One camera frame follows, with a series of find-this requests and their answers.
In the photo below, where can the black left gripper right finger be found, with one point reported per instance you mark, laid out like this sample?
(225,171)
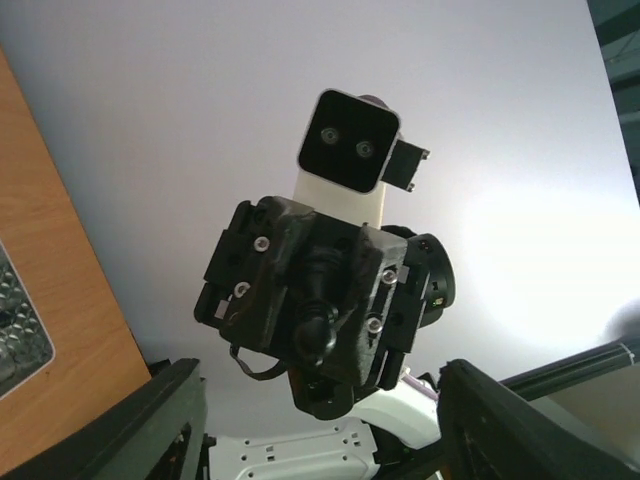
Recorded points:
(489,432)

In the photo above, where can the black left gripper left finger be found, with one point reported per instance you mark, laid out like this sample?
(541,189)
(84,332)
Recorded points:
(157,432)

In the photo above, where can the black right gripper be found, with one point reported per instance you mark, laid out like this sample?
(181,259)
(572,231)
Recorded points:
(336,305)

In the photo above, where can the black chess piece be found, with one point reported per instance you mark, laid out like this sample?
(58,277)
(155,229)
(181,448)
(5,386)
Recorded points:
(314,334)

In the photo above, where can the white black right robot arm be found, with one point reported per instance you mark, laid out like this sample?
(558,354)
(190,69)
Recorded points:
(382,429)

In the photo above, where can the pink metal tin base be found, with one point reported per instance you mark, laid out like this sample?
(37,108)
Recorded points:
(26,346)

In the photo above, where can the black frame post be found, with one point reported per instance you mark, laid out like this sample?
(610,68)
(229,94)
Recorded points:
(576,369)

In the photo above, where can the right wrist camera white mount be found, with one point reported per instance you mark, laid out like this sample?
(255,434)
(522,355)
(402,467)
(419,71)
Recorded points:
(352,150)

